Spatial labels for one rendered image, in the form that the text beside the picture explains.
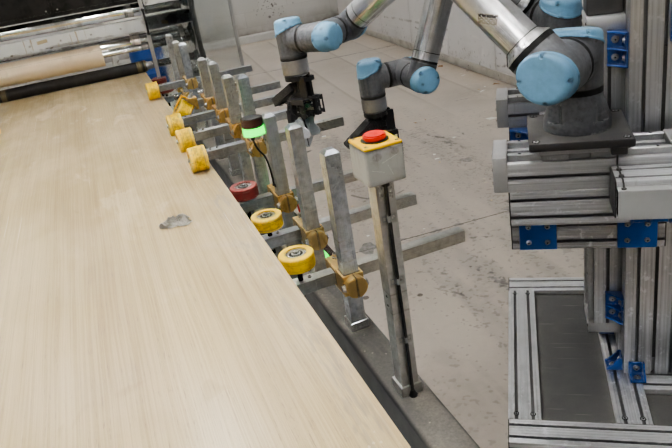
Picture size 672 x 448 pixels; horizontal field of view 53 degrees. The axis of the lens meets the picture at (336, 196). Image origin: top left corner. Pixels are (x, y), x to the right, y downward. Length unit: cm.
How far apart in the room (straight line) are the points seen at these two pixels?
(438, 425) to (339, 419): 31
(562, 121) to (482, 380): 118
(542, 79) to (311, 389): 78
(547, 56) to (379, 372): 72
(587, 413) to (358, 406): 112
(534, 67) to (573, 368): 108
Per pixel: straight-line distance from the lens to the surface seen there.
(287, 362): 116
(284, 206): 189
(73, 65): 409
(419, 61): 187
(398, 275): 121
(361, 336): 154
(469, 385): 248
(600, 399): 212
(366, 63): 194
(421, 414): 132
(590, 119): 160
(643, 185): 157
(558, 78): 143
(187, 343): 128
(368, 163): 109
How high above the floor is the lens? 157
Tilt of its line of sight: 22 degrees down
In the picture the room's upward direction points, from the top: 9 degrees counter-clockwise
